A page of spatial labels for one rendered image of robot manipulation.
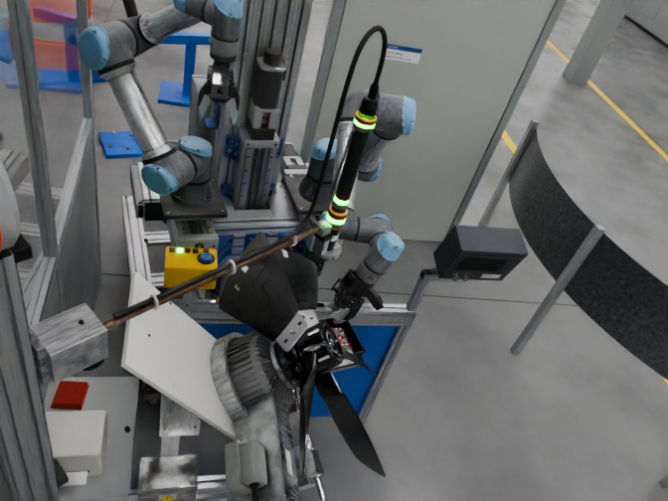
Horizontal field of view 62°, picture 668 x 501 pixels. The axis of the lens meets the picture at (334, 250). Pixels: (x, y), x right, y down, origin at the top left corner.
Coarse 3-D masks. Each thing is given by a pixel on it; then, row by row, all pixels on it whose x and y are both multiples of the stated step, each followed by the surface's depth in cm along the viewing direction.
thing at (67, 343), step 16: (48, 320) 87; (64, 320) 88; (80, 320) 89; (96, 320) 90; (32, 336) 84; (48, 336) 85; (64, 336) 86; (80, 336) 87; (96, 336) 88; (48, 352) 83; (64, 352) 85; (80, 352) 87; (96, 352) 90; (48, 368) 86; (64, 368) 87; (80, 368) 90
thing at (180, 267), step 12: (168, 252) 176; (180, 252) 177; (192, 252) 179; (216, 252) 181; (168, 264) 172; (180, 264) 174; (192, 264) 175; (204, 264) 176; (216, 264) 177; (168, 276) 174; (180, 276) 175; (192, 276) 176; (204, 288) 180
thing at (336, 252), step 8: (320, 224) 126; (320, 232) 126; (328, 232) 127; (320, 240) 127; (328, 240) 128; (312, 248) 132; (320, 248) 130; (336, 248) 135; (320, 256) 132; (328, 256) 132; (336, 256) 133
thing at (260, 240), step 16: (256, 240) 130; (240, 256) 125; (272, 256) 134; (240, 272) 125; (256, 272) 129; (272, 272) 133; (224, 288) 121; (256, 288) 129; (272, 288) 132; (288, 288) 137; (224, 304) 121; (240, 304) 125; (256, 304) 129; (272, 304) 133; (288, 304) 137; (240, 320) 126; (256, 320) 130; (272, 320) 134; (288, 320) 138; (272, 336) 135
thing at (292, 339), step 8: (296, 320) 140; (304, 320) 142; (288, 328) 139; (296, 328) 141; (304, 328) 142; (280, 336) 138; (288, 336) 139; (296, 336) 141; (280, 344) 138; (288, 344) 140
